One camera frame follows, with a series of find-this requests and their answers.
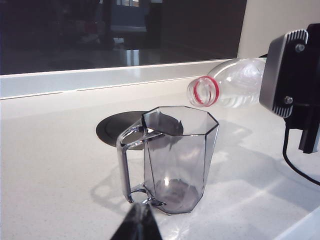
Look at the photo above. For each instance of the mineral water bottle red label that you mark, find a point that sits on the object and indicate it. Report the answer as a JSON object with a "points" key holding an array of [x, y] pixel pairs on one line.
{"points": [[235, 82]]}

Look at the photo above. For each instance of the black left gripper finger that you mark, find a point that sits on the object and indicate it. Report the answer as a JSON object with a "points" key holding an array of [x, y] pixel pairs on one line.
{"points": [[137, 225]]}

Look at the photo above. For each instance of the dark window pane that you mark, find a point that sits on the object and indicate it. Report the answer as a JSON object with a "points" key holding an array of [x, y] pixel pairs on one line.
{"points": [[175, 30]]}

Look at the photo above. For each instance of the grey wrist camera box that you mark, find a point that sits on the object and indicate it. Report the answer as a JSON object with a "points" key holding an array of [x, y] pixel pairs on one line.
{"points": [[280, 75]]}

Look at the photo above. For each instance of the round dark metal disc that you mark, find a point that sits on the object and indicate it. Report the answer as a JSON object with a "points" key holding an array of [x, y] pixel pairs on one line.
{"points": [[110, 130]]}

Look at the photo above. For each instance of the clear grey faceted mug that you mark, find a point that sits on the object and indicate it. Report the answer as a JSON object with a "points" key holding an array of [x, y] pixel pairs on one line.
{"points": [[180, 162]]}

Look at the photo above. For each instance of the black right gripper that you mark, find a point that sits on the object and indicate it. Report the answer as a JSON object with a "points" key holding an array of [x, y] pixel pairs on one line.
{"points": [[310, 87]]}

